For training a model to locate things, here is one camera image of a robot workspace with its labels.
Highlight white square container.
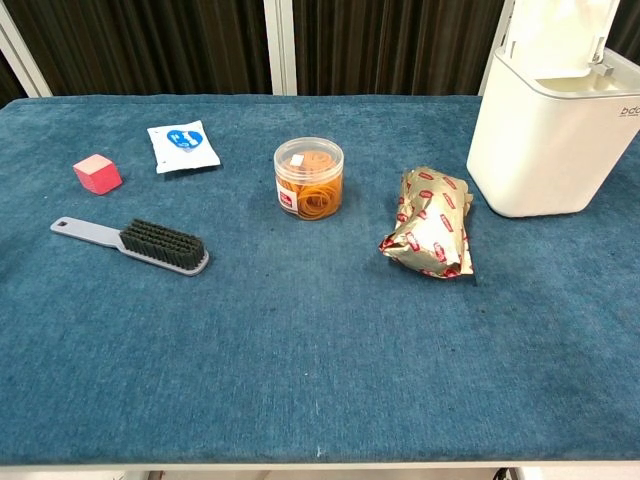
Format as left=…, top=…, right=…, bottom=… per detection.
left=466, top=0, right=640, bottom=219

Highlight clear jar of rubber bands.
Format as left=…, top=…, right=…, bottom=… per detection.
left=273, top=136, right=345, bottom=221

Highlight blue carpet table cover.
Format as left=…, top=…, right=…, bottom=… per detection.
left=0, top=93, right=640, bottom=466

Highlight gold red snack package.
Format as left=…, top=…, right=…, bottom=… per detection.
left=378, top=166, right=475, bottom=279

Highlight grey brush black bristles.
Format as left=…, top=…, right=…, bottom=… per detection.
left=49, top=215, right=210, bottom=277

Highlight white blue wipes packet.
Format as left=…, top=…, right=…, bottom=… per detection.
left=146, top=118, right=222, bottom=175

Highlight dark pleated curtain panel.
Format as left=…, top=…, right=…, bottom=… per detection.
left=605, top=0, right=640, bottom=57
left=292, top=0, right=506, bottom=96
left=0, top=0, right=274, bottom=97
left=0, top=49, right=27, bottom=109

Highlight pink foam cube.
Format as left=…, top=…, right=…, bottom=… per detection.
left=72, top=153, right=124, bottom=196

